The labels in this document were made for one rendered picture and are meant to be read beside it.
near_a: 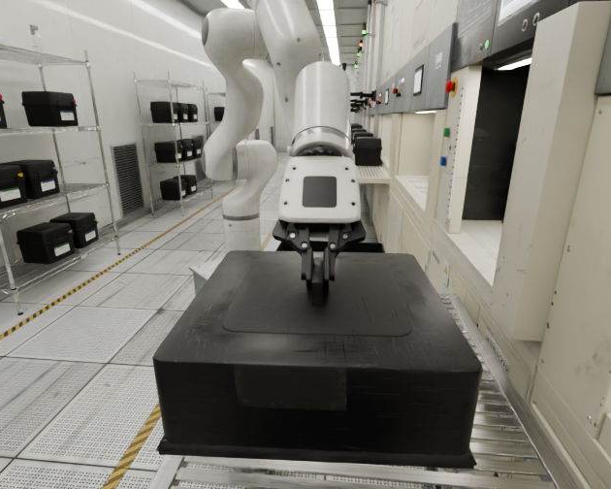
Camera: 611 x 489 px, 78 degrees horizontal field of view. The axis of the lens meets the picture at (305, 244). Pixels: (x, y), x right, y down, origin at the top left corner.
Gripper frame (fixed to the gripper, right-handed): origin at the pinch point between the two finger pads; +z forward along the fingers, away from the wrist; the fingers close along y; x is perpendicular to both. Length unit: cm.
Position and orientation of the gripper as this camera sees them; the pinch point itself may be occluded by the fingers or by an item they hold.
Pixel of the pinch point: (318, 270)
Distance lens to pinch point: 45.3
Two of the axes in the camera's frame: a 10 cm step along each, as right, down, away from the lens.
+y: 10.0, 0.2, -0.5
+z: -0.4, 9.0, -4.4
